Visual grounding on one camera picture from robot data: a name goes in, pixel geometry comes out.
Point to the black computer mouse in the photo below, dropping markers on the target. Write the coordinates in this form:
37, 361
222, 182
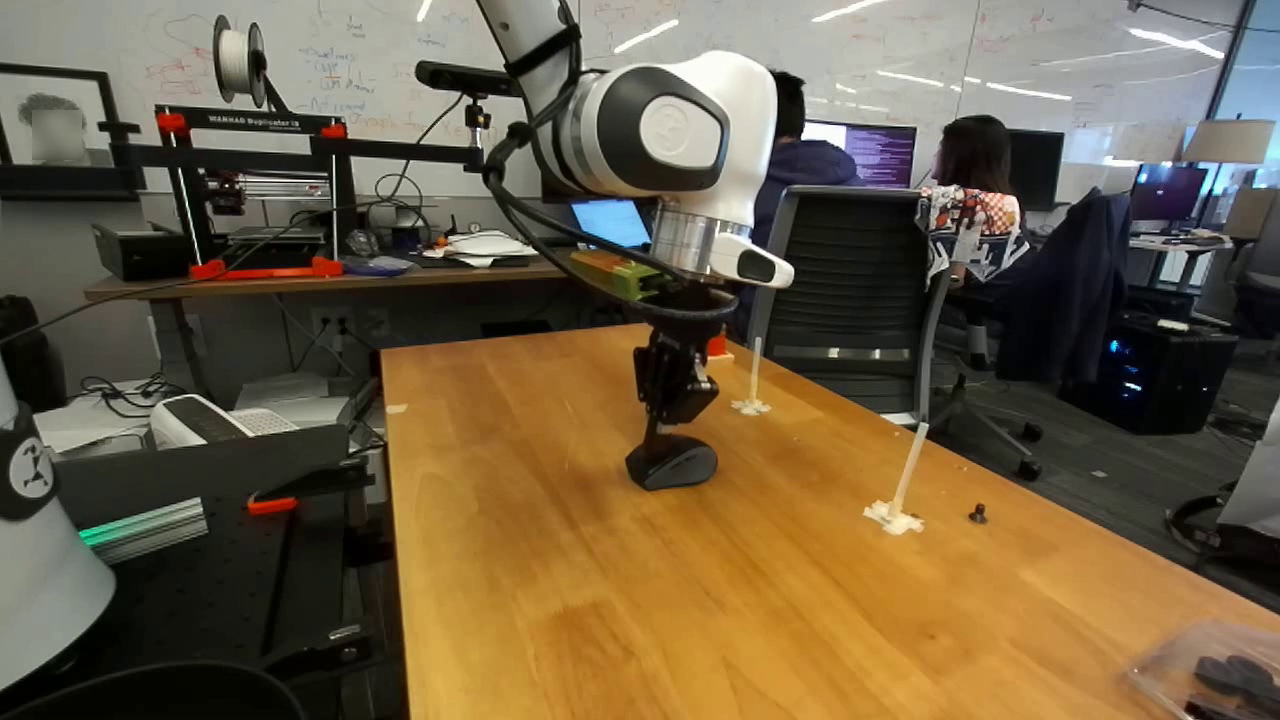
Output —
671, 462

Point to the short white plastic post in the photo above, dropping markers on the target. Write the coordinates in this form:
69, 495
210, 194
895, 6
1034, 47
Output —
755, 385

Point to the clear plastic container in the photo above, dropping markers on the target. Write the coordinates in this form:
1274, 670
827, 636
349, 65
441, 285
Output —
1206, 673

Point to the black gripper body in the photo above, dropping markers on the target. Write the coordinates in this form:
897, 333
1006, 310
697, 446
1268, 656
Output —
674, 375

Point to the green and white tube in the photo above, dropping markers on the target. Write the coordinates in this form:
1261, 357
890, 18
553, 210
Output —
141, 528

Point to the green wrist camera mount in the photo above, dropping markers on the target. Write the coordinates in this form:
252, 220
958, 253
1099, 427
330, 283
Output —
635, 278

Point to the black side cart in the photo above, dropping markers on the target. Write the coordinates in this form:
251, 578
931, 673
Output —
222, 562

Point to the monitor with purple screen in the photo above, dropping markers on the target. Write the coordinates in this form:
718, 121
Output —
875, 154

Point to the grey mesh office chair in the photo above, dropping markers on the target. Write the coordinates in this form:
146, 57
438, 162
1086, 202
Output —
852, 285

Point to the red and black 3D printer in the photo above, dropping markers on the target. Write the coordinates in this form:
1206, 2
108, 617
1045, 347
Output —
252, 202

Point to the red toy block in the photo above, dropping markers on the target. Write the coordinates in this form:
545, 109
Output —
723, 347

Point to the black computer tower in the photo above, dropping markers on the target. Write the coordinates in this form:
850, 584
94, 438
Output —
1159, 375

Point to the framed portrait picture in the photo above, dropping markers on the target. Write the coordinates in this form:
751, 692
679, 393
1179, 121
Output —
57, 129

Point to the brown wooden desk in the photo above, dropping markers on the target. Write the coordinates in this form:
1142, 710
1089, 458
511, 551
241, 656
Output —
346, 278

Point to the person in floral top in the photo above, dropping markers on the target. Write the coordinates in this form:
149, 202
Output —
983, 202

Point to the stack of white papers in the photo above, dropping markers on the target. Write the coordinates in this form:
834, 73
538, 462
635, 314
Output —
485, 248

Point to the small black screw piece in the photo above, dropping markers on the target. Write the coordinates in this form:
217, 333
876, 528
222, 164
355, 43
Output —
977, 515

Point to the black stereo camera bar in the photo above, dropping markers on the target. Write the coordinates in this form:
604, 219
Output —
461, 76

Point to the white cone with black band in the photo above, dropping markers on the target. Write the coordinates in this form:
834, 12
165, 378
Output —
34, 562

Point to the dark jacket on chair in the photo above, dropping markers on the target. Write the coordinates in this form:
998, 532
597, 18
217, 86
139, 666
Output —
1063, 285

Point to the beige lamp shade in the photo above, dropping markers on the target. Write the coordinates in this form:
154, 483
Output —
1228, 142

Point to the distant monitor purple glow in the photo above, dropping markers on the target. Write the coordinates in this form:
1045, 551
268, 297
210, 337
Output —
1165, 190

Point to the white papers and printer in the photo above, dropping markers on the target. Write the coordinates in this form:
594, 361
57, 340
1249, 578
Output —
185, 420

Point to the black box on desk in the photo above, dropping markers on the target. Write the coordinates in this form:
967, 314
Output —
135, 248

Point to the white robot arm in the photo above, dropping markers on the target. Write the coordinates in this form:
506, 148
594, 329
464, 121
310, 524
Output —
667, 135

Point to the white filament spool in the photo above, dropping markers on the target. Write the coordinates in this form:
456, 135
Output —
238, 61

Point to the tall white plastic post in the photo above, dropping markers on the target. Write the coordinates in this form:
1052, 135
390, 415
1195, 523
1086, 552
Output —
903, 487

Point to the black rounded chair back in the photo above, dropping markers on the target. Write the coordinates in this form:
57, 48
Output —
161, 692

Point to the small dark monitor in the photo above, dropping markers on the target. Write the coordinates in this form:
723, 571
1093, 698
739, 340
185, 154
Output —
1037, 164

